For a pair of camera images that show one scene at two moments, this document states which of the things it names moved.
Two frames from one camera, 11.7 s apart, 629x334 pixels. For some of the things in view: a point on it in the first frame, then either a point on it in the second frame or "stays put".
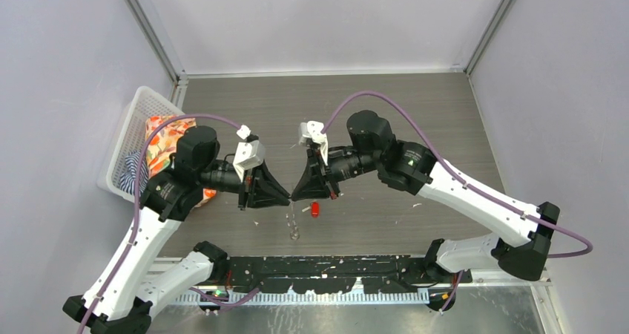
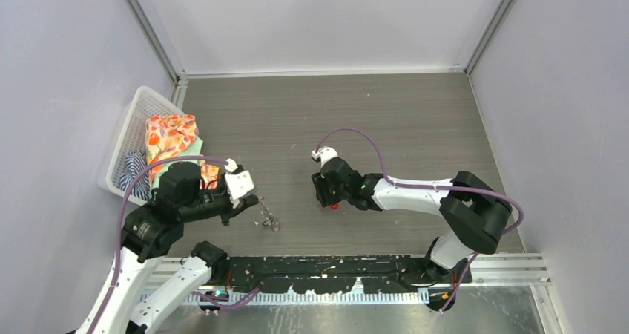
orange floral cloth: (164, 142) stays put
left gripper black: (265, 191) to (244, 202)
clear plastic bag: (295, 233) to (270, 220)
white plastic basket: (144, 103) stays put
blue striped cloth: (128, 179) stays put
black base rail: (327, 274) stays put
